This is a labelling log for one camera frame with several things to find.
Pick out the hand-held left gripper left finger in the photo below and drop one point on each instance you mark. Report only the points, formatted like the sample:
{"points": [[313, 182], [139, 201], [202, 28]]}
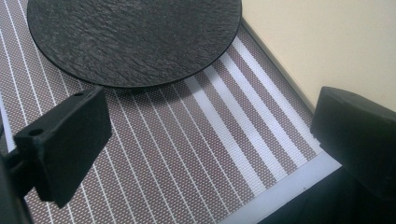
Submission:
{"points": [[67, 146]]}

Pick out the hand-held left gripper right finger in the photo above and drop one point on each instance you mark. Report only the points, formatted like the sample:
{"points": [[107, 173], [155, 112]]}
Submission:
{"points": [[358, 140]]}

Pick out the brown white striped placemat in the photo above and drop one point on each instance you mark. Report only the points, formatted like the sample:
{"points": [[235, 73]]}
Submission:
{"points": [[174, 146]]}

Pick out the round black slate plate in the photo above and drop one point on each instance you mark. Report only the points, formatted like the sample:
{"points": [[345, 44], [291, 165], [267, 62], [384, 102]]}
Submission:
{"points": [[134, 40]]}

